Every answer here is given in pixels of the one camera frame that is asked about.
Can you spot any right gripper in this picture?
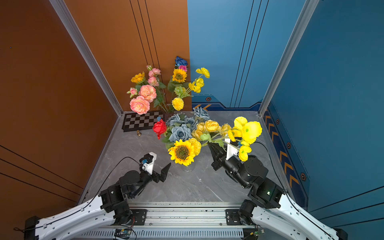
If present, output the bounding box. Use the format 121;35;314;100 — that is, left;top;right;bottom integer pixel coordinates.
208;141;252;191

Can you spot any large yellow sunflower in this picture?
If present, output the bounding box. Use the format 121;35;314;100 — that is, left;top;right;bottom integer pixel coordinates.
168;138;202;167

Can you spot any yellow poppy spray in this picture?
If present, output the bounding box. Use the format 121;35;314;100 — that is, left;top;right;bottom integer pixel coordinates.
211;117;263;162

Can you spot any yellow rose spray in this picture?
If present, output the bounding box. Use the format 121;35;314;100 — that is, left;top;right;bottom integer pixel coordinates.
192;120;232;141

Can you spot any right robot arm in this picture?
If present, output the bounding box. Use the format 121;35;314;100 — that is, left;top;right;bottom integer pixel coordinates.
208;143;348;240

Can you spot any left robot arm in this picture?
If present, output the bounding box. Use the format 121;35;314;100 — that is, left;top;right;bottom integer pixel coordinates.
23;164;171;240

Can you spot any clear glass vase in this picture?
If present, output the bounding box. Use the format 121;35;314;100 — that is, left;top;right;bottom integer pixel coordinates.
182;162;196;173

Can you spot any background bouquet in dark vase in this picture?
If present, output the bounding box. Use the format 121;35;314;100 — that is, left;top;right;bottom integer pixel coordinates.
127;57;210;115

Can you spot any red rose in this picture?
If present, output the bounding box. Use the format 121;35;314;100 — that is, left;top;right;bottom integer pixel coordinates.
153;119;167;140

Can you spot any grey blue roses bunch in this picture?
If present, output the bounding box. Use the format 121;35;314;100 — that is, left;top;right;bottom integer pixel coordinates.
165;107;211;143

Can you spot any checkered chessboard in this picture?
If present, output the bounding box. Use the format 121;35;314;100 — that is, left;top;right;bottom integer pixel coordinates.
122;111;164;132

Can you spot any left circuit board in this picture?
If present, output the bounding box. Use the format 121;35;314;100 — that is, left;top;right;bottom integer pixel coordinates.
114;228;133;240

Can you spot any circuit board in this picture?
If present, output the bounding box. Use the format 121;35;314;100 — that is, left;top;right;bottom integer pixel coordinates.
242;229;265;240
114;228;133;240

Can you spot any right circuit board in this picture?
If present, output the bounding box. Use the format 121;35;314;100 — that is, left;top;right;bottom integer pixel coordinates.
242;229;265;240

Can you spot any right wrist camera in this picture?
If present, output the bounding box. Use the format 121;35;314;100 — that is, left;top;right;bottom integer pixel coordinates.
225;139;239;160

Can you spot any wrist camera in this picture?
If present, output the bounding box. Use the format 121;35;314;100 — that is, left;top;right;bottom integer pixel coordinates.
225;139;239;160
139;152;157;175

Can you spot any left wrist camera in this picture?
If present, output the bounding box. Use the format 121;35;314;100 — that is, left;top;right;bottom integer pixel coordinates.
139;152;157;175

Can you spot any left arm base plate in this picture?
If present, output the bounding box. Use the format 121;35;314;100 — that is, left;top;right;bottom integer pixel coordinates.
114;209;148;227

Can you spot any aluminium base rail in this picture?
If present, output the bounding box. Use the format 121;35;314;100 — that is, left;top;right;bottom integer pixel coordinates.
71;201;301;240

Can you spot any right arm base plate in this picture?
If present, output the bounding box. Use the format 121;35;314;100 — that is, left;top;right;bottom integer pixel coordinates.
225;209;255;226

